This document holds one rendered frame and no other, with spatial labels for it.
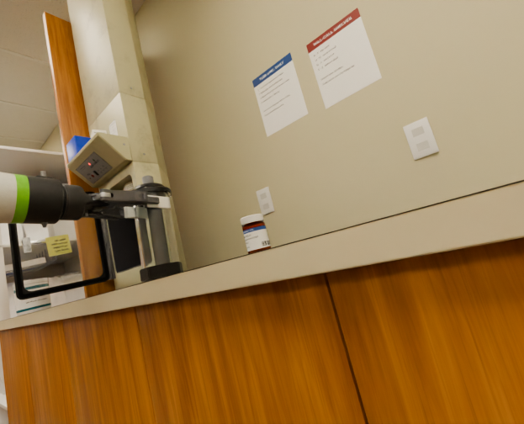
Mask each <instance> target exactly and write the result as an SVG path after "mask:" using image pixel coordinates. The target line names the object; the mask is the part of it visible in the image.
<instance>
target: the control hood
mask: <svg viewBox="0 0 524 424"><path fill-rule="evenodd" d="M93 152H95V153H97V154H98V155H99V156H100V157H101V158H103V159H104V160H105V161H106V162H107V163H108V164H109V165H110V166H111V167H112V169H111V170H109V171H108V172H107V173H106V174H104V175H103V176H102V177H101V178H100V179H99V180H98V181H97V182H96V183H94V184H92V183H91V182H90V181H88V180H87V179H86V178H85V177H84V176H83V175H82V174H80V173H79V172H78V171H76V169H77V168H78V167H79V166H80V165H81V164H82V163H83V162H84V161H85V160H86V159H87V158H88V157H89V156H90V155H91V154H92V153H93ZM131 161H132V158H131V153H130V145H129V141H128V138H127V137H123V136H119V135H111V134H105V133H101V132H97V133H96V134H95V135H94V136H93V137H92V138H91V140H90V141H89V142H88V143H87V144H86V145H85V146H84V147H83V148H82V149H81V150H80V151H79V152H78V153H77V154H76V155H75V156H74V157H73V158H72V160H71V161H70V162H69V163H68V164H67V165H66V166H67V168H68V169H70V170H71V171H72V172H74V173H75V174H76V175H77V176H78V177H79V178H81V179H82V180H83V181H84V182H86V183H87V184H88V185H90V186H91V187H92V188H99V187H100V186H101V185H102V184H104V183H105V182H106V181H108V180H109V179H110V178H111V177H112V176H113V175H114V174H115V173H117V172H118V171H119V170H121V169H122V168H123V167H125V166H126V165H127V164H128V163H130V162H131Z"/></svg>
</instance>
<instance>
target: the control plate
mask: <svg viewBox="0 0 524 424"><path fill-rule="evenodd" d="M93 159H94V160H95V161H93ZM88 163H90V164H91V165H89V164H88ZM103 165H104V167H103ZM100 167H101V168H102V169H100ZM111 169H112V167H111V166H110V165H109V164H108V163H107V162H106V161H105V160H104V159H103V158H101V157H100V156H99V155H98V154H97V153H95V152H93V153H92V154H91V155H90V156H89V157H88V158H87V159H86V160H85V161H84V162H83V163H82V164H81V165H80V166H79V167H78V168H77V169H76V171H78V172H79V173H80V174H82V175H83V176H84V177H85V178H86V179H87V180H88V181H90V182H91V183H92V184H94V183H96V182H97V181H98V180H99V179H100V178H101V177H102V176H103V175H104V174H106V173H107V172H108V171H109V170H111ZM94 170H95V171H96V172H97V173H98V174H99V175H96V174H95V173H94V172H93V171H94ZM98 170H99V171H98ZM91 175H94V178H93V177H92V176H91ZM90 178H91V179H90Z"/></svg>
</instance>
